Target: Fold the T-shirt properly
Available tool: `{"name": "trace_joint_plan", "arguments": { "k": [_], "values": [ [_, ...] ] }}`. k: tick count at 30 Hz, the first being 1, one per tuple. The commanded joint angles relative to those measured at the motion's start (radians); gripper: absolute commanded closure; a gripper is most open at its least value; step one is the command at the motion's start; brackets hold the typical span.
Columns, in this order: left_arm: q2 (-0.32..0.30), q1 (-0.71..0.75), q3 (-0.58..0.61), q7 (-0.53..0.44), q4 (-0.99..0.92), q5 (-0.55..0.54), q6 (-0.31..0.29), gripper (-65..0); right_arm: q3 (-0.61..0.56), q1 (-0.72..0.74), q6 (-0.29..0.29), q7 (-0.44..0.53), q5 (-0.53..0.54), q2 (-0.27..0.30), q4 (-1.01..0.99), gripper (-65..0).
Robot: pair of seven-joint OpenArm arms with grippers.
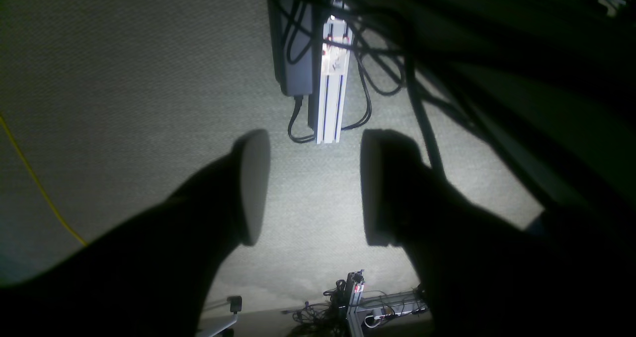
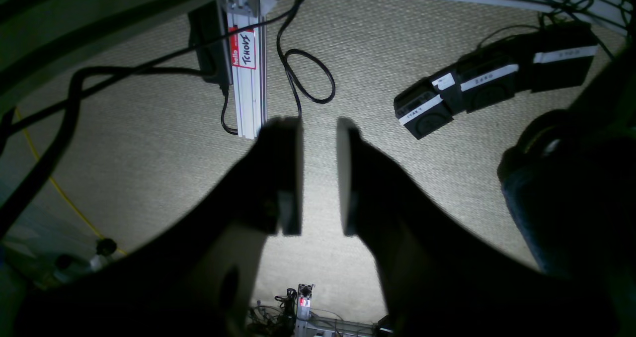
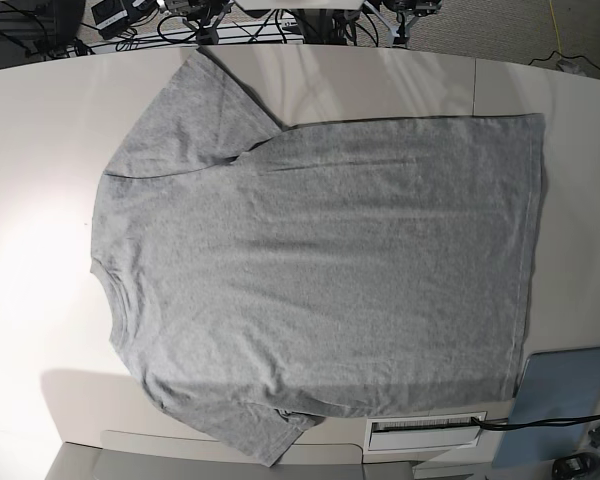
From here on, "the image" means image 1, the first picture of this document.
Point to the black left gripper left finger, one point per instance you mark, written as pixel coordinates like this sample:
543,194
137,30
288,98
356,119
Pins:
150,276

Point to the silver aluminium extrusion rail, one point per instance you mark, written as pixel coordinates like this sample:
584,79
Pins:
335,60

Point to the grey power adapter box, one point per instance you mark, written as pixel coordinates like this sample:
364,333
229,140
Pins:
291,29

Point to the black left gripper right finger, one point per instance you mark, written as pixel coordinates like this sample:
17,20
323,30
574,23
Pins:
482,276

